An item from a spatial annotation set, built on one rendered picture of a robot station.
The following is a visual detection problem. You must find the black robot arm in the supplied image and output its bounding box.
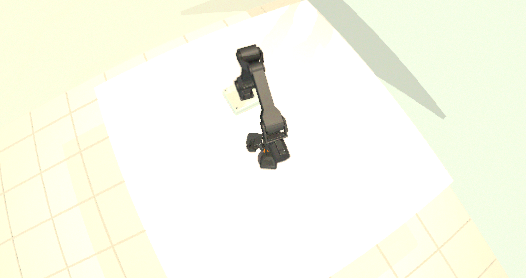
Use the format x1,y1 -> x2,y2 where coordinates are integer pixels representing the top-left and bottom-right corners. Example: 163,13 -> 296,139
233,44 -> 291,163

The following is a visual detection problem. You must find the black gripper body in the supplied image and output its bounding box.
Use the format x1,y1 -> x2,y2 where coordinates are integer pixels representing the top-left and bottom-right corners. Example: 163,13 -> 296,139
260,138 -> 277,170

